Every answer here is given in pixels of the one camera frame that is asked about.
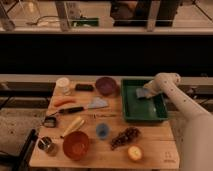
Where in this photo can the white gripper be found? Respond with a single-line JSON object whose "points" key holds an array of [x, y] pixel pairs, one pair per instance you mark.
{"points": [[152, 89]]}

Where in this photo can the blue sponge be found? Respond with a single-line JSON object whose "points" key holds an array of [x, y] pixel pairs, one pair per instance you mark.
{"points": [[141, 93]]}

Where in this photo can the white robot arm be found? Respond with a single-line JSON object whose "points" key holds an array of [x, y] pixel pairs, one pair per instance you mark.
{"points": [[197, 147]]}

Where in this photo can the green plastic tray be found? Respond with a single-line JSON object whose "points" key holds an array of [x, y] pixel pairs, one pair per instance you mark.
{"points": [[141, 109]]}

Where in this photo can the purple bowl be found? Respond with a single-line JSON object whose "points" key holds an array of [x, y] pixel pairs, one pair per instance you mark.
{"points": [[106, 85]]}

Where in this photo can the purple grape bunch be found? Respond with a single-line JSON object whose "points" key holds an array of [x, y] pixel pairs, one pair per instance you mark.
{"points": [[125, 137]]}

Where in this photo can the blue cup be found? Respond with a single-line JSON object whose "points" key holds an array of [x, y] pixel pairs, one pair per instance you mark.
{"points": [[102, 131]]}

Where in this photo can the orange apple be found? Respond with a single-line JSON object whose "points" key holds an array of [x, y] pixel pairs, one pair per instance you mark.
{"points": [[135, 153]]}

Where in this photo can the black rectangular block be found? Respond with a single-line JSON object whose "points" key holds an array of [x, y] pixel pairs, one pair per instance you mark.
{"points": [[84, 87]]}

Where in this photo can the wooden board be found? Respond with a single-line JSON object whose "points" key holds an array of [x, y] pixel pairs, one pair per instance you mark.
{"points": [[156, 141]]}

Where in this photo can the clear jar white lid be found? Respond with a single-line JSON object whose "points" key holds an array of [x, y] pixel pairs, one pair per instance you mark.
{"points": [[63, 84]]}

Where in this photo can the orange carrot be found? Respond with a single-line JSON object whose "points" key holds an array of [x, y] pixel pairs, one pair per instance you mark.
{"points": [[62, 102]]}

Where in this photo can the orange bowl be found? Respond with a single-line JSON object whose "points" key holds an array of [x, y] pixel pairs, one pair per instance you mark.
{"points": [[76, 145]]}

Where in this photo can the metal cup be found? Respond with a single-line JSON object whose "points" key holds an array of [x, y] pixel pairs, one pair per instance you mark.
{"points": [[46, 144]]}

